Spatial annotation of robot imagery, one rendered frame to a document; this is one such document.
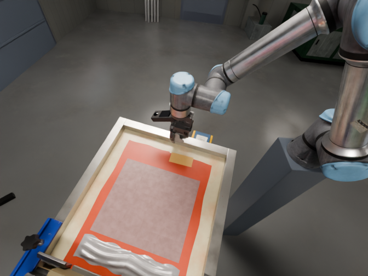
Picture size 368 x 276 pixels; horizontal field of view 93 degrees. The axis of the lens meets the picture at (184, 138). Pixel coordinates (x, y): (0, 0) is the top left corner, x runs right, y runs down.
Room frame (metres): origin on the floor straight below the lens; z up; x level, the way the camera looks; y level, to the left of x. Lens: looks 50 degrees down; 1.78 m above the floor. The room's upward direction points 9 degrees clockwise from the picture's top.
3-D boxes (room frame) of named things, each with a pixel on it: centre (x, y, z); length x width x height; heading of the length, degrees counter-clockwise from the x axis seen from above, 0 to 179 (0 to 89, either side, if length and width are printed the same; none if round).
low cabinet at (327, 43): (5.47, -3.47, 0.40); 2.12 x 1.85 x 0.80; 95
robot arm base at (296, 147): (0.51, -0.54, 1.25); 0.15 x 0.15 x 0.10
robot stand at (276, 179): (0.51, -0.54, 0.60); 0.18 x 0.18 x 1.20; 5
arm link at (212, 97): (0.48, -0.07, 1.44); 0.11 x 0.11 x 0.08; 79
